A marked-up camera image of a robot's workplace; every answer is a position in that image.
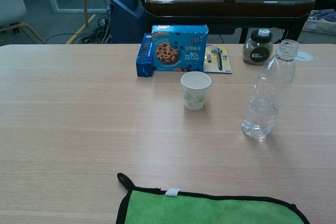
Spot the transparent plastic water bottle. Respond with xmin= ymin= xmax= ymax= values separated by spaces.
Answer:
xmin=241 ymin=39 xmax=300 ymax=140

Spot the white paper cup green print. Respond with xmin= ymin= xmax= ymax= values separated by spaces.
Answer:
xmin=180 ymin=71 xmax=212 ymax=111

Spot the narrow blue biscuit box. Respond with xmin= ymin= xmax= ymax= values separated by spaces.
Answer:
xmin=135 ymin=33 xmax=155 ymax=78

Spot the blue chocolate cookie box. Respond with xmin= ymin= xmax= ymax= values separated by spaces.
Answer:
xmin=151 ymin=24 xmax=209 ymax=73

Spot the yellow razor blister pack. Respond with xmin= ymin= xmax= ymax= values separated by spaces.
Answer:
xmin=203 ymin=45 xmax=233 ymax=74

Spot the glass jar black lid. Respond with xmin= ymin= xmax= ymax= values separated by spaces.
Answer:
xmin=243 ymin=28 xmax=274 ymax=66

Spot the dark wooden mahjong table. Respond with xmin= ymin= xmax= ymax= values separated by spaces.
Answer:
xmin=144 ymin=0 xmax=316 ymax=44

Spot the green cloth black trim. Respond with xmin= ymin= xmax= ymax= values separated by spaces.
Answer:
xmin=115 ymin=173 xmax=312 ymax=224

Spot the white plastic basket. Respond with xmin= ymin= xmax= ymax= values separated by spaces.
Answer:
xmin=301 ymin=16 xmax=336 ymax=35

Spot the black bag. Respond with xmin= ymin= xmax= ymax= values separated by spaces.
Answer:
xmin=313 ymin=0 xmax=336 ymax=11

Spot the blue machine pedestal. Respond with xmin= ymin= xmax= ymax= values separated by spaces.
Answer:
xmin=109 ymin=0 xmax=145 ymax=44

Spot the floor cable bundle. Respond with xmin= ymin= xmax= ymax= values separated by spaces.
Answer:
xmin=46 ymin=15 xmax=112 ymax=44

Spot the wooden chair frame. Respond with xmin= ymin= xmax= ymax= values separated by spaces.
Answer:
xmin=0 ymin=22 xmax=45 ymax=44

